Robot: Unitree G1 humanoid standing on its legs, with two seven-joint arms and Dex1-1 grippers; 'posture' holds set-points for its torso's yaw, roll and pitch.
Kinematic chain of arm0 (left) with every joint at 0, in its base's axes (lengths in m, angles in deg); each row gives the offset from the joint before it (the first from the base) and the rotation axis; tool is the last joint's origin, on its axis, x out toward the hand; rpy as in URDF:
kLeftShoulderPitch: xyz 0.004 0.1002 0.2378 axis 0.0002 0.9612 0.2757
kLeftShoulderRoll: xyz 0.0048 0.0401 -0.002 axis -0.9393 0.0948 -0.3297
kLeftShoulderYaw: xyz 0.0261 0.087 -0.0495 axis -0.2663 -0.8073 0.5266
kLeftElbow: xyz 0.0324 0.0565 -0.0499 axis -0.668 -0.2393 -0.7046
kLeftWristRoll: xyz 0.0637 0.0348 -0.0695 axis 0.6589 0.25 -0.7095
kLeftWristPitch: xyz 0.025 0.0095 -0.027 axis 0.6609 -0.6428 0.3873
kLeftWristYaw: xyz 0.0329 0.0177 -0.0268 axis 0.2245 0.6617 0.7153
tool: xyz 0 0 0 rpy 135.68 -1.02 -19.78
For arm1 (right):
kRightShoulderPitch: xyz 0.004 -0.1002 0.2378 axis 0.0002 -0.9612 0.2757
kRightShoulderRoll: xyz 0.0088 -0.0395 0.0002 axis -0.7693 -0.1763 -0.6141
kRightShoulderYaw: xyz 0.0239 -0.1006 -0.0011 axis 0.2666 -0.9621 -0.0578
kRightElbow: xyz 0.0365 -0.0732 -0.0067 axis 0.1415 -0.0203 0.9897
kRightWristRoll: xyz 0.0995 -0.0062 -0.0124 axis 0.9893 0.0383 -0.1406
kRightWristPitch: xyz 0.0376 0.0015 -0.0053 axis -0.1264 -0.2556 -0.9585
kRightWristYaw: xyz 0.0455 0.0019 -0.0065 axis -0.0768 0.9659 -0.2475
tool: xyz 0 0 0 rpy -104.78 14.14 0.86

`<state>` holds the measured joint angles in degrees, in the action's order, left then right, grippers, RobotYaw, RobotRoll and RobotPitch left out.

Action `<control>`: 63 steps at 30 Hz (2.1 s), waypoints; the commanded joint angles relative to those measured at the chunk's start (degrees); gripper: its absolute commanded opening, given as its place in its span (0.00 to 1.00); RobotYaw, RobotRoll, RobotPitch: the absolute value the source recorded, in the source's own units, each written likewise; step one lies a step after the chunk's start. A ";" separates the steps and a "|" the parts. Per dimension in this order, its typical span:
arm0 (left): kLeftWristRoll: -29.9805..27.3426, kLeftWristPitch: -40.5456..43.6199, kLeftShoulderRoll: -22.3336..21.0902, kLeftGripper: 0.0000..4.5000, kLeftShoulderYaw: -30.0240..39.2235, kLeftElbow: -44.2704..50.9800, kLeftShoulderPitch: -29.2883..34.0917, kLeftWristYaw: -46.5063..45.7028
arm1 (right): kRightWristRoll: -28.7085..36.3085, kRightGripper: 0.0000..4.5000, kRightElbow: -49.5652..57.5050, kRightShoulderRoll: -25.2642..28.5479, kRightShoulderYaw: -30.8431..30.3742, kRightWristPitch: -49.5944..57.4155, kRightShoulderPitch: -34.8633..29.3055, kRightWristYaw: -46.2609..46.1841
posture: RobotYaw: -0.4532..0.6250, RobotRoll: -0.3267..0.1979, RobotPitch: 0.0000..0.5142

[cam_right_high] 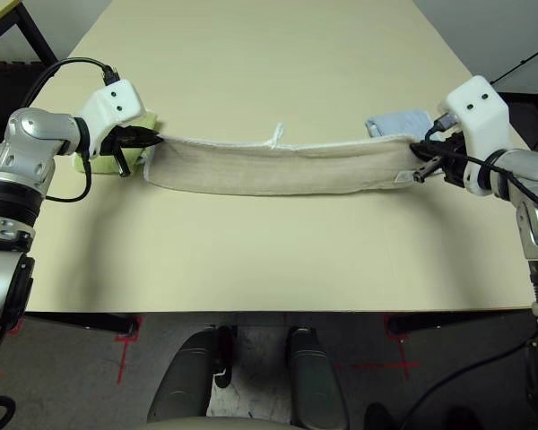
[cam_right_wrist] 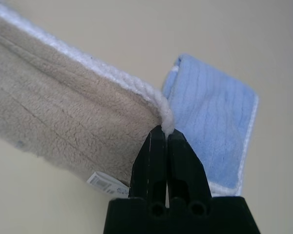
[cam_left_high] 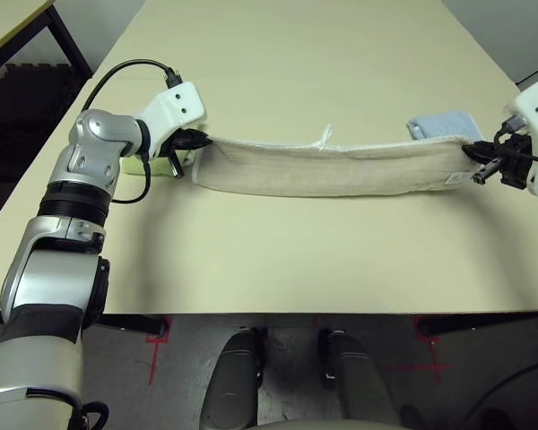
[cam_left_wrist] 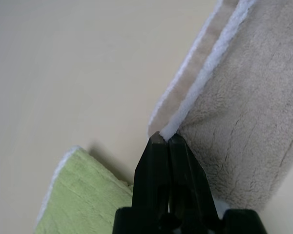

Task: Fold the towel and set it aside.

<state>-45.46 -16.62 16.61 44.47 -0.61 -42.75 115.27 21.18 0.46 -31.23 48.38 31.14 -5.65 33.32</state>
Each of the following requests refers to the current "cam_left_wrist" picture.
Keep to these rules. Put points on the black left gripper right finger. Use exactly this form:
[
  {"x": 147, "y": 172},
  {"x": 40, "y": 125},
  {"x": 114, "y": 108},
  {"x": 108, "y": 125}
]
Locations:
[{"x": 188, "y": 180}]

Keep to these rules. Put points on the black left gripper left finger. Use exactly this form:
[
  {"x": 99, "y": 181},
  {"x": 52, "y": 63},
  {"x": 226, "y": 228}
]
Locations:
[{"x": 151, "y": 170}]

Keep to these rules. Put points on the beige towel with white trim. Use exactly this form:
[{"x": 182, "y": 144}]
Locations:
[{"x": 246, "y": 97}]

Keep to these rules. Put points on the folded green towel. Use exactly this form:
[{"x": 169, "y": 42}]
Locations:
[{"x": 83, "y": 195}]

